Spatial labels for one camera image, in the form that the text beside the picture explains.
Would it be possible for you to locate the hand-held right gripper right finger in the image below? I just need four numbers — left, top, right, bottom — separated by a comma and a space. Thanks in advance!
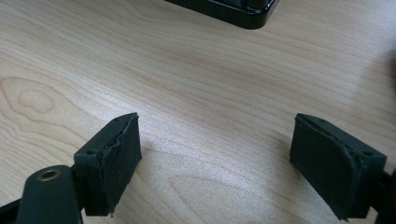
289, 112, 388, 222

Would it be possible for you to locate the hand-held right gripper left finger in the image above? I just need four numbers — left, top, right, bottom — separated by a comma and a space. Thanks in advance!
74, 112, 143, 217

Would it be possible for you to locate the red-topped black shoe rack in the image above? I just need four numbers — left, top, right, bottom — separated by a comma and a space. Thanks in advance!
163, 0, 281, 31

